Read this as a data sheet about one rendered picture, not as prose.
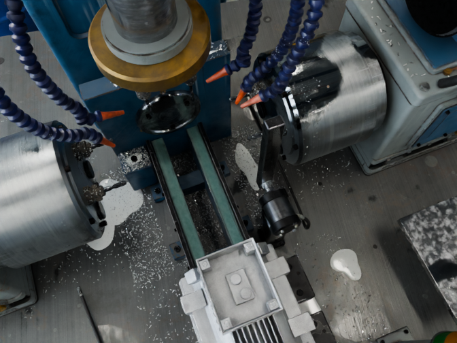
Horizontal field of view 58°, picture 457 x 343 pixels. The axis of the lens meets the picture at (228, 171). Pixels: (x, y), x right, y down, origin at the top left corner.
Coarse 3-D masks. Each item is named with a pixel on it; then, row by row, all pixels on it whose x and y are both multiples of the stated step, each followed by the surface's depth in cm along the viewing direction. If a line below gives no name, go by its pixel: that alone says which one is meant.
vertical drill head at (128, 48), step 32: (128, 0) 50; (160, 0) 52; (192, 0) 63; (96, 32) 61; (128, 32) 55; (160, 32) 56; (192, 32) 60; (128, 64) 58; (160, 64) 58; (192, 64) 59; (192, 96) 71
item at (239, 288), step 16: (208, 256) 66; (224, 256) 69; (240, 256) 69; (256, 256) 69; (208, 272) 68; (224, 272) 68; (240, 272) 67; (256, 272) 68; (208, 288) 67; (224, 288) 67; (240, 288) 66; (256, 288) 67; (272, 288) 64; (224, 304) 66; (240, 304) 66; (256, 304) 66; (224, 320) 63; (240, 320) 65; (256, 320) 63
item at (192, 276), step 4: (256, 244) 73; (260, 244) 73; (264, 244) 73; (260, 248) 72; (264, 248) 73; (268, 248) 74; (260, 252) 72; (264, 252) 72; (268, 252) 73; (192, 268) 71; (196, 268) 71; (188, 272) 71; (192, 272) 71; (196, 272) 71; (188, 276) 71; (192, 276) 71; (196, 276) 70; (188, 280) 71; (192, 280) 71; (196, 280) 70; (200, 280) 72; (188, 284) 71
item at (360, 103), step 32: (352, 32) 86; (256, 64) 90; (320, 64) 79; (352, 64) 79; (288, 96) 77; (320, 96) 78; (352, 96) 79; (384, 96) 82; (288, 128) 82; (320, 128) 79; (352, 128) 82; (288, 160) 92
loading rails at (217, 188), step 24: (192, 144) 100; (168, 168) 98; (216, 168) 96; (168, 192) 97; (192, 192) 107; (216, 192) 95; (240, 216) 92; (192, 240) 91; (240, 240) 90; (192, 264) 88
